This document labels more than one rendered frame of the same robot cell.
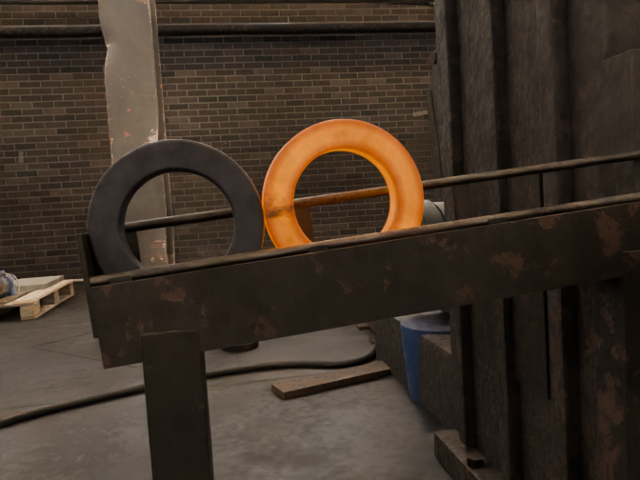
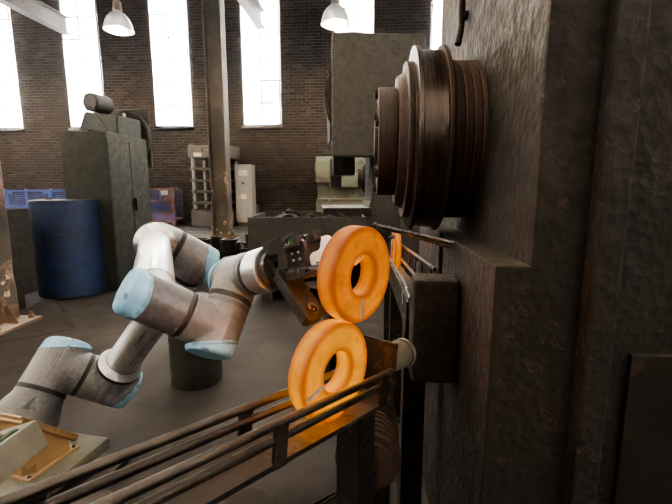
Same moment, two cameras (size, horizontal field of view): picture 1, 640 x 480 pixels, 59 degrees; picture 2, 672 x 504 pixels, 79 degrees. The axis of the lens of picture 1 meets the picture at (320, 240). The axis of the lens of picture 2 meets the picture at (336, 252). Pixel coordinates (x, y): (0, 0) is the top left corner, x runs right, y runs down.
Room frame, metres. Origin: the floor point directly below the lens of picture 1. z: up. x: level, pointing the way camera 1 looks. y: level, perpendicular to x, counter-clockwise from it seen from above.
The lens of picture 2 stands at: (0.82, -2.08, 1.00)
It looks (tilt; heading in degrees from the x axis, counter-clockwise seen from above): 9 degrees down; 103
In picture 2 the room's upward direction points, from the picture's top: straight up
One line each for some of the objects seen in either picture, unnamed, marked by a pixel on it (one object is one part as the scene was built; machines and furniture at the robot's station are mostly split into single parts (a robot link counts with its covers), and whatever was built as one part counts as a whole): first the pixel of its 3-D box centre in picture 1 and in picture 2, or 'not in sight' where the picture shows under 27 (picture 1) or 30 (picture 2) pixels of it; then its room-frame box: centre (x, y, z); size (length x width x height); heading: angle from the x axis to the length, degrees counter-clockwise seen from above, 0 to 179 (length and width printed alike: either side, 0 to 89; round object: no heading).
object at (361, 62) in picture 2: not in sight; (358, 164); (0.07, 2.11, 1.22); 1.25 x 1.05 x 2.44; 17
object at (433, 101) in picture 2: not in sight; (420, 142); (0.78, -0.92, 1.11); 0.47 x 0.06 x 0.47; 99
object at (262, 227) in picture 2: not in sight; (310, 249); (-0.32, 1.69, 0.39); 1.03 x 0.83 x 0.79; 13
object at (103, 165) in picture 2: not in sight; (113, 211); (-2.37, 1.52, 0.75); 0.70 x 0.48 x 1.50; 99
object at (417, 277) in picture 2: not in sight; (434, 327); (0.83, -1.15, 0.68); 0.11 x 0.08 x 0.24; 9
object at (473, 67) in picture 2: not in sight; (451, 142); (0.86, -0.91, 1.12); 0.47 x 0.10 x 0.47; 99
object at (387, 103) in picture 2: not in sight; (384, 142); (0.69, -0.93, 1.11); 0.28 x 0.06 x 0.28; 99
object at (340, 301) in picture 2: not in sight; (356, 273); (0.70, -1.43, 0.86); 0.16 x 0.03 x 0.16; 63
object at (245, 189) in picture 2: not in sight; (225, 185); (-4.47, 7.83, 1.03); 1.54 x 0.94 x 2.05; 9
